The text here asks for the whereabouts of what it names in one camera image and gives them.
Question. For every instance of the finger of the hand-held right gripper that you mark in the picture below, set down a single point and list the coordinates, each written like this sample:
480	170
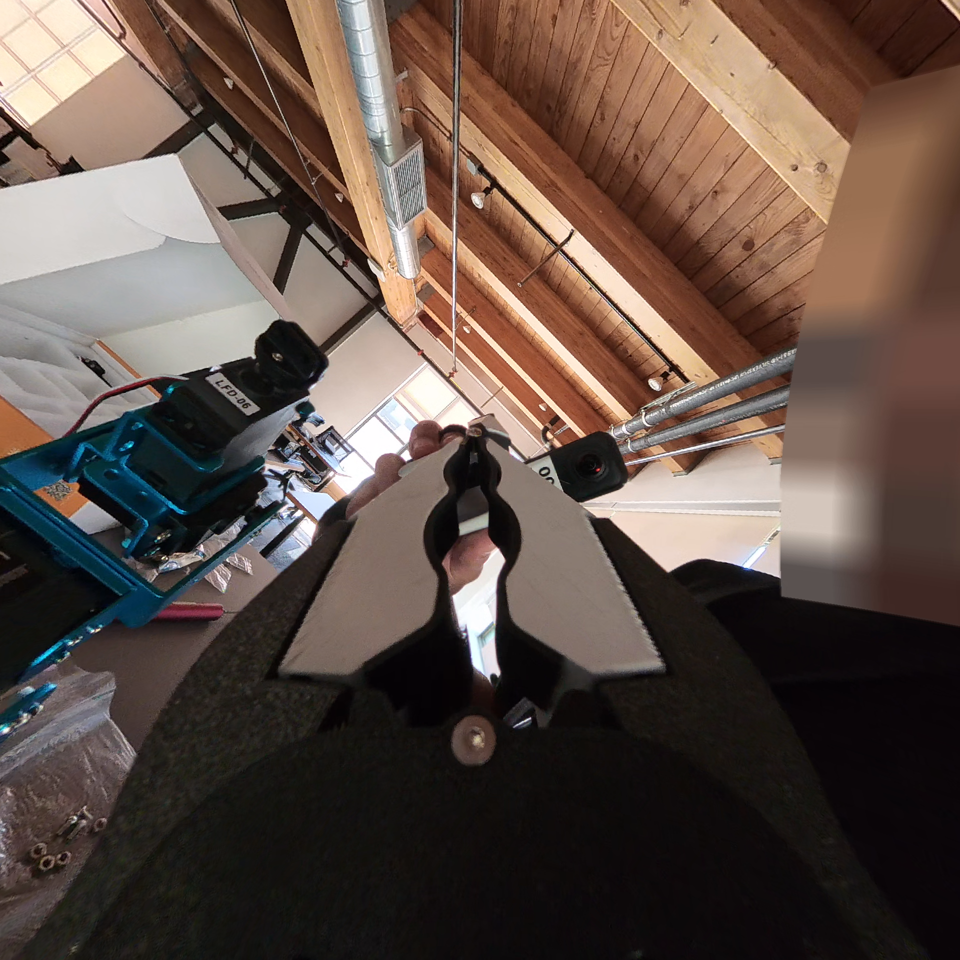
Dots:
472	523

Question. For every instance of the person's right hand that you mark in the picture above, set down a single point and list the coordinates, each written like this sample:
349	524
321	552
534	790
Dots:
386	480

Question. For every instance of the orange white cardboard box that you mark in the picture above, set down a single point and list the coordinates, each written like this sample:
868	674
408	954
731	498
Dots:
112	225

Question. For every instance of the large clear plastic bag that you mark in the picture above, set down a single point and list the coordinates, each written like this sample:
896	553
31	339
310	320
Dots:
45	765

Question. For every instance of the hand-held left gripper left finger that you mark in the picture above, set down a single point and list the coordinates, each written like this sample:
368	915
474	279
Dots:
360	600

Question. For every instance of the black servo motor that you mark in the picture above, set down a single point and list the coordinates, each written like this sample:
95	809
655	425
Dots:
225	397

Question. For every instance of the dark red metal tube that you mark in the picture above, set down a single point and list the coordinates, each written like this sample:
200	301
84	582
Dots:
187	611

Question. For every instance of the glass block window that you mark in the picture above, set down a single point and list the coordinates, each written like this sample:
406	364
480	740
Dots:
45	60

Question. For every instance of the silver screws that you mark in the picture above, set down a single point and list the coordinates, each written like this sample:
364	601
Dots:
75	821

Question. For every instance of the ceiling spotlight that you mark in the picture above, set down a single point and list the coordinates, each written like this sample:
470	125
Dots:
658	381
478	196

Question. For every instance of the pile of small parts bags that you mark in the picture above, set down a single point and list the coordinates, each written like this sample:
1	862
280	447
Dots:
225	574

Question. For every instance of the thin metal ceiling pipe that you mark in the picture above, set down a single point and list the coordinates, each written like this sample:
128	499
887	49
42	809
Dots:
453	187

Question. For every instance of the person's black clothing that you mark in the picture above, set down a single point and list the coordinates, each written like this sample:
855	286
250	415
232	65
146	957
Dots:
862	712

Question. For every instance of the blue toy robot arm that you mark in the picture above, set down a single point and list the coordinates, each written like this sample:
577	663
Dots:
112	450

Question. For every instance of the thin metal ceiling rail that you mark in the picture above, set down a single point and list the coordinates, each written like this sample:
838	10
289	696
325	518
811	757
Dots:
712	444

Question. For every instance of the black light track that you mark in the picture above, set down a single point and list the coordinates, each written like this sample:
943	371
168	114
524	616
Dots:
585	274

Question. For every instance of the silver ceiling duct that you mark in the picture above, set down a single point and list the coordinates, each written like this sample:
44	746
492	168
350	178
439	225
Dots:
367	75

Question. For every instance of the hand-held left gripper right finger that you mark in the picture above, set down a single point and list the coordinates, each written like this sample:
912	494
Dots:
577	600

